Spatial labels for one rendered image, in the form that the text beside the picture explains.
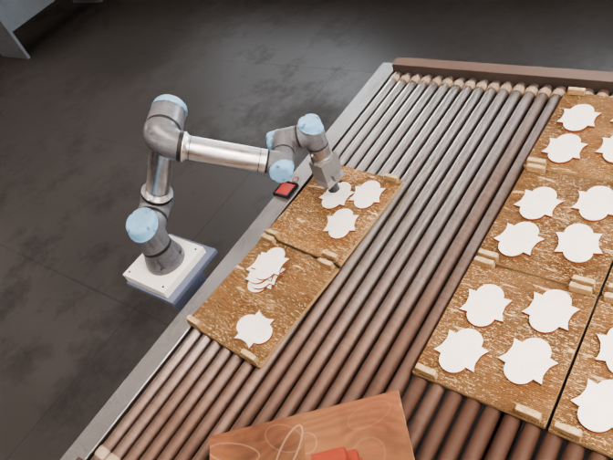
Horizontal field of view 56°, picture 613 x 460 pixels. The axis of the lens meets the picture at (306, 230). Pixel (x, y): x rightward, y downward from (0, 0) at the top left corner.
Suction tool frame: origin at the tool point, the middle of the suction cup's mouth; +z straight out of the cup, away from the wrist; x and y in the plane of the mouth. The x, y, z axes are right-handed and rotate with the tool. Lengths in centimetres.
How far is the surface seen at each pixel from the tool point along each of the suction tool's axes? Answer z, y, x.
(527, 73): 2, 85, -28
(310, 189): 3.9, -1.6, 12.3
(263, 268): 0.5, -40.2, -2.1
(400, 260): 5.9, -11.8, -37.6
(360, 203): 3.1, 0.7, -11.2
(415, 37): 97, 224, 144
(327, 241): 3.9, -18.5, -11.3
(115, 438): 6, -108, -3
